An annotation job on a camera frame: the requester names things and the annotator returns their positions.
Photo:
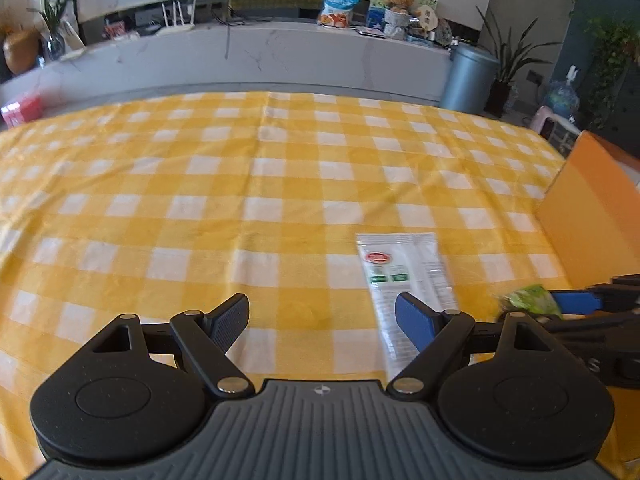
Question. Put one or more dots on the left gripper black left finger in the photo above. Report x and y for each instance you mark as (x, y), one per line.
(135, 391)

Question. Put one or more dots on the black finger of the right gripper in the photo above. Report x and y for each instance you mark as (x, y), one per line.
(577, 301)
(620, 283)

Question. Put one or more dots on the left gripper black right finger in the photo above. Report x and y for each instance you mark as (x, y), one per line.
(513, 395)

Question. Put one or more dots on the green nut snack pack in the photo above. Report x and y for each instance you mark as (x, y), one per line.
(533, 299)

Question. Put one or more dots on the white sachet pack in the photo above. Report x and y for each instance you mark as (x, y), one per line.
(396, 263)

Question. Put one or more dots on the orange cardboard box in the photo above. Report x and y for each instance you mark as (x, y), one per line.
(590, 212)

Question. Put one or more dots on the pink space heater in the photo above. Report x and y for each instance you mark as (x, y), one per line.
(558, 131)

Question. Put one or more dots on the yellow checkered tablecloth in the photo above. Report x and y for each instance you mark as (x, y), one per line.
(170, 204)

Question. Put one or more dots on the blue water jug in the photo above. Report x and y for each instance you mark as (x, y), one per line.
(561, 96)

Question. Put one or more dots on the trailing green ivy plant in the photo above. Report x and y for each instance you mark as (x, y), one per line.
(615, 48)

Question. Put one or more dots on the blue grey trash bin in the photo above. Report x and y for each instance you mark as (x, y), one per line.
(473, 70)

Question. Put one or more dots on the tall leafy potted plant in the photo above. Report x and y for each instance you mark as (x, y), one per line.
(512, 55)

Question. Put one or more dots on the white marble tv console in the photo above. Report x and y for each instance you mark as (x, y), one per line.
(272, 56)

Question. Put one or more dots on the pink tissue box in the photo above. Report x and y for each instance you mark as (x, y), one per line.
(22, 110)

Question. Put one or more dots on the round paper fan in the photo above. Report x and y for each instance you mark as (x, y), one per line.
(427, 20)

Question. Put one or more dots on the brown teddy bear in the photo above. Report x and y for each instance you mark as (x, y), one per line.
(397, 18)

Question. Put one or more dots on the brown ceramic vase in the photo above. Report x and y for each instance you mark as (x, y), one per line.
(21, 49)

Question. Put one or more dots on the white wifi router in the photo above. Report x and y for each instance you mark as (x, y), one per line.
(178, 17)

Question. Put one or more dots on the green picture board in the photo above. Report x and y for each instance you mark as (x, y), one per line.
(411, 6)

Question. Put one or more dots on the blue white snack bag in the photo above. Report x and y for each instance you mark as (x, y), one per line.
(336, 13)

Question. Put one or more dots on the glass vase with plant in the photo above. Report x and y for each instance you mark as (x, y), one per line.
(54, 14)

